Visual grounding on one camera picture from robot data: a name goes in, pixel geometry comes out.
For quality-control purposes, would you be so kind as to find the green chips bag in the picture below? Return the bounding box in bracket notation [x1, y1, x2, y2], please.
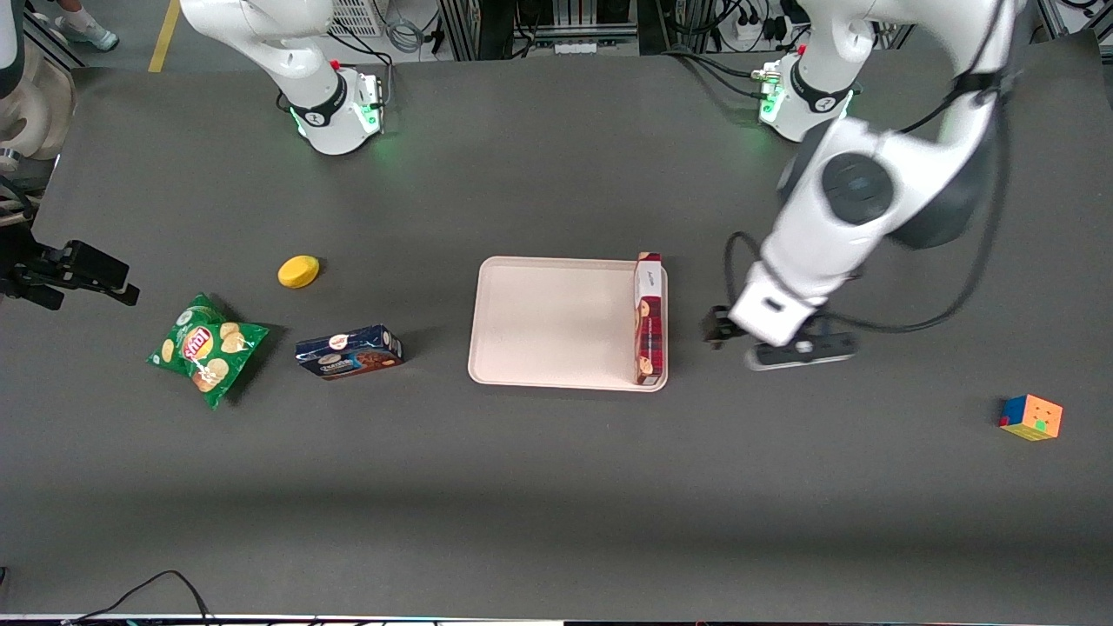
[146, 293, 270, 410]

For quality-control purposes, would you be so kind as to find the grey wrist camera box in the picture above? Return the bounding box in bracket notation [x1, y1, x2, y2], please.
[746, 335, 858, 372]

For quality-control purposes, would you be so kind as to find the yellow lemon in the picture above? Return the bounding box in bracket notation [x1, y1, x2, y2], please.
[277, 255, 321, 290]

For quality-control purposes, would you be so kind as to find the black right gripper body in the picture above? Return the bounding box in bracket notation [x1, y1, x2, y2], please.
[0, 228, 69, 311]

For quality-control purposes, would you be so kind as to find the black base cable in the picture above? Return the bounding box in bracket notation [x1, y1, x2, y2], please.
[665, 48, 770, 101]
[330, 30, 394, 70]

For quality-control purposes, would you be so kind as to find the dark blue cookie box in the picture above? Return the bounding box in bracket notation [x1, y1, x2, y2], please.
[295, 324, 405, 382]

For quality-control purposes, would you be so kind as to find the colourful puzzle cube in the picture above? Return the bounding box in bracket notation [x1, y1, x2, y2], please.
[998, 394, 1063, 443]

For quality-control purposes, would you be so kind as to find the cream plastic tray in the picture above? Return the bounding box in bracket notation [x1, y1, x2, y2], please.
[468, 256, 670, 393]

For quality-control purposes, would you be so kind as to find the grey sneaker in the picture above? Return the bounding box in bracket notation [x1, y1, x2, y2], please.
[54, 0, 120, 51]

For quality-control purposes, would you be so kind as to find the black right base cable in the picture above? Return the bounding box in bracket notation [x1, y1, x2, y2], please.
[330, 30, 394, 70]

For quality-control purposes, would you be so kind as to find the grey coiled cable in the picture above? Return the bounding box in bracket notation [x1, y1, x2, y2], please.
[385, 16, 424, 55]

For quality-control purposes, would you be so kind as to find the black cable loop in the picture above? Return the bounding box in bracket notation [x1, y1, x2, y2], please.
[61, 569, 214, 626]

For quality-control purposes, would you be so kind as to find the red plaid cookie box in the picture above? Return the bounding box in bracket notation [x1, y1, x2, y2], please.
[633, 252, 666, 386]

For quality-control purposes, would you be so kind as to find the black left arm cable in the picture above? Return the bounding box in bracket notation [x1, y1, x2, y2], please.
[722, 0, 1016, 336]

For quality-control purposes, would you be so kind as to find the white perforated basket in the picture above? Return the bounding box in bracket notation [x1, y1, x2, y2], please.
[329, 0, 385, 37]

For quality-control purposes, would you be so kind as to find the black left base cable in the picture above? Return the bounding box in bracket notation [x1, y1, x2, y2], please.
[665, 48, 770, 101]

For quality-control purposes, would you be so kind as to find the aluminium equipment rack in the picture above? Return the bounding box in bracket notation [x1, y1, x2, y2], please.
[439, 0, 640, 62]

